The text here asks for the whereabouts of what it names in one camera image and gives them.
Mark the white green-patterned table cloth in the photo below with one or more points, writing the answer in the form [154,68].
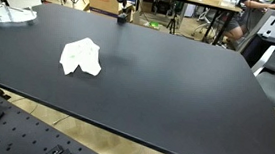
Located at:
[84,54]

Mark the wooden desk with black legs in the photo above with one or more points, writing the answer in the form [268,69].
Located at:
[220,6]

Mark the seated person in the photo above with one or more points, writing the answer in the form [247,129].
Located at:
[237,27]

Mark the black perforated breadboard plate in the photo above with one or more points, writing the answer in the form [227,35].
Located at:
[22,133]

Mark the black camera tripod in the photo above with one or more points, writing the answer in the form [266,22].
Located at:
[172,23]

